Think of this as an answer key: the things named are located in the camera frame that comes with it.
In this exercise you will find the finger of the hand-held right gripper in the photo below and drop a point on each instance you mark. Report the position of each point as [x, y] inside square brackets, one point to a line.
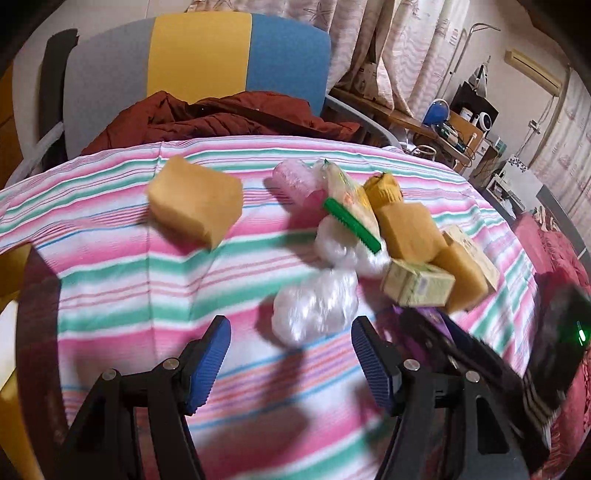
[457, 344]

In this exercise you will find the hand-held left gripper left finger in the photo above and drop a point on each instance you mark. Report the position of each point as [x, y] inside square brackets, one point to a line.
[210, 364]

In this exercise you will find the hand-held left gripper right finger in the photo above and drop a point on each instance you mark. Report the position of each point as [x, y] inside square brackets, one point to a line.
[371, 364]

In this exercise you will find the small cream green box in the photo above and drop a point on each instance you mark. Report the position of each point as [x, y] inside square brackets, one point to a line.
[415, 284]

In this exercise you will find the white plastic bag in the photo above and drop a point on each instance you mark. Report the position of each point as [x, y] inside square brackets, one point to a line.
[314, 304]
[341, 251]

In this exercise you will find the gold tray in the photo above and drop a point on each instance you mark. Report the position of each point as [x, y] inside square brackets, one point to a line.
[11, 272]

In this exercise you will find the red blanket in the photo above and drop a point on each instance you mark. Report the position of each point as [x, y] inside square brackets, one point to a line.
[540, 240]

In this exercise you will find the striped blanket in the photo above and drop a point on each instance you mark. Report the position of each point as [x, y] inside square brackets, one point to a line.
[138, 286]

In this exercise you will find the green plastic clip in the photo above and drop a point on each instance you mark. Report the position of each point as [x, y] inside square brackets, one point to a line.
[353, 224]

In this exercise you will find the white storage box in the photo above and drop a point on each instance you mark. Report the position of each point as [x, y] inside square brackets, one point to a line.
[521, 180]

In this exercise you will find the large tan sponge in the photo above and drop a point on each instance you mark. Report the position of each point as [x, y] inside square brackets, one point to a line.
[194, 203]

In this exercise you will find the yellow knitted item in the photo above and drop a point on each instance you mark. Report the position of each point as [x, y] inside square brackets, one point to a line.
[383, 189]

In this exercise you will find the clear bag with yellow contents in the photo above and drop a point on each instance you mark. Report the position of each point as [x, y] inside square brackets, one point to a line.
[346, 194]

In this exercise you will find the pale patterned curtain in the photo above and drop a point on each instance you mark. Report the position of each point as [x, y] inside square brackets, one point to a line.
[568, 138]

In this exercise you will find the pink bubble wrap roll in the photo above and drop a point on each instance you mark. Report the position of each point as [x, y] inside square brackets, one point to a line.
[293, 182]

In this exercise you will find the white round appliance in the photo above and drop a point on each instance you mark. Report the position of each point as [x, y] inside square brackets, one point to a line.
[481, 119]

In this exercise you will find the wooden desk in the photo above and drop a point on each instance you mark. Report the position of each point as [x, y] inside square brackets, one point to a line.
[397, 115]

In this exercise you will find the black cabinet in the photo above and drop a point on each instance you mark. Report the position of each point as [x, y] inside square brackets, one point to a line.
[475, 99]

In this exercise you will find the dark red jacket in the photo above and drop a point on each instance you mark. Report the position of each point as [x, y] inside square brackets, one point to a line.
[221, 117]

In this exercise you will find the cream air conditioner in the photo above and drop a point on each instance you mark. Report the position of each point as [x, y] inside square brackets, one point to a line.
[535, 69]

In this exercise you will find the grey yellow blue chair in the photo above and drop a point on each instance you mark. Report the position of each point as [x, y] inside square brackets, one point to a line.
[198, 60]

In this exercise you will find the pink patterned curtain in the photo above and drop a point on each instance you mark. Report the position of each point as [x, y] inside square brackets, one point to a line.
[406, 41]

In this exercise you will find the wooden wardrobe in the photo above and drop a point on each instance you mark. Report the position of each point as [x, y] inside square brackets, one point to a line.
[7, 129]

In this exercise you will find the black chair backrest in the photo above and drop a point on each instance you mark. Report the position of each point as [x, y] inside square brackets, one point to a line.
[57, 83]

